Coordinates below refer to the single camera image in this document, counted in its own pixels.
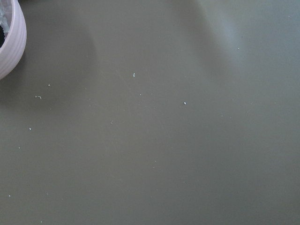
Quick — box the steel muddler black tip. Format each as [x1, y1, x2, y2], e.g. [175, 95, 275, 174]
[0, 26, 5, 47]

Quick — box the pink bowl of ice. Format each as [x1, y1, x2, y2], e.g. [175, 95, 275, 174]
[0, 0, 27, 79]

